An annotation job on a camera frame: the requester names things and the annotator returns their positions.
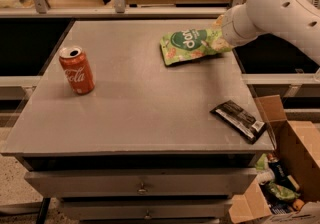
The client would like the green rice chip bag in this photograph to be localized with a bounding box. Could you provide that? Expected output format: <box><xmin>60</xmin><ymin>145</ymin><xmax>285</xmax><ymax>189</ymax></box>
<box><xmin>160</xmin><ymin>29</ymin><xmax>232</xmax><ymax>66</ymax></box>

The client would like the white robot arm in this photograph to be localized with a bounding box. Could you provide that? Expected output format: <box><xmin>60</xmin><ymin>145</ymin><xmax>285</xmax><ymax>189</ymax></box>
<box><xmin>210</xmin><ymin>0</ymin><xmax>320</xmax><ymax>64</ymax></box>

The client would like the black rxbar chocolate bar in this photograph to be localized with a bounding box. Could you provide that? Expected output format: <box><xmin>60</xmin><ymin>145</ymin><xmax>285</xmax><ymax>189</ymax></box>
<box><xmin>210</xmin><ymin>100</ymin><xmax>267</xmax><ymax>144</ymax></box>

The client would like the green snack bag in box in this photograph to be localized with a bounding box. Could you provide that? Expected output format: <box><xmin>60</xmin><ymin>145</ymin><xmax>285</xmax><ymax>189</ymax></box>
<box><xmin>266</xmin><ymin>182</ymin><xmax>300</xmax><ymax>202</ymax></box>

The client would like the brown cardboard box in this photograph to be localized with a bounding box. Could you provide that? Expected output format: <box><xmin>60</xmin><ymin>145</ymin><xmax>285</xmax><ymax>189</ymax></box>
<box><xmin>229</xmin><ymin>95</ymin><xmax>320</xmax><ymax>224</ymax></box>

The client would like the orange Coca-Cola can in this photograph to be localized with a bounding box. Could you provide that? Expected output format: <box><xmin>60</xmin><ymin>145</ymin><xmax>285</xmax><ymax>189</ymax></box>
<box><xmin>59</xmin><ymin>46</ymin><xmax>95</xmax><ymax>95</ymax></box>

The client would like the grey upper drawer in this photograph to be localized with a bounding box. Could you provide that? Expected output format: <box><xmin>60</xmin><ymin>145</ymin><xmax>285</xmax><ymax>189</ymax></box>
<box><xmin>25</xmin><ymin>168</ymin><xmax>256</xmax><ymax>198</ymax></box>

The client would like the grey drawer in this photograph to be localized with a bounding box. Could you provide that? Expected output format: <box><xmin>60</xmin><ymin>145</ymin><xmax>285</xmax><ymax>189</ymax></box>
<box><xmin>61</xmin><ymin>199</ymin><xmax>232</xmax><ymax>220</ymax></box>
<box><xmin>25</xmin><ymin>168</ymin><xmax>256</xmax><ymax>198</ymax></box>

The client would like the dark bottle in box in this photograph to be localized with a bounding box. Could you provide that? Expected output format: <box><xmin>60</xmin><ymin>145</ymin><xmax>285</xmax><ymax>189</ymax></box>
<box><xmin>267</xmin><ymin>153</ymin><xmax>289</xmax><ymax>186</ymax></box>

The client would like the grey lower drawer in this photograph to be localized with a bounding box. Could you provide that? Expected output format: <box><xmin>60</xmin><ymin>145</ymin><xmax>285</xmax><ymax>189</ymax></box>
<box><xmin>61</xmin><ymin>199</ymin><xmax>232</xmax><ymax>220</ymax></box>

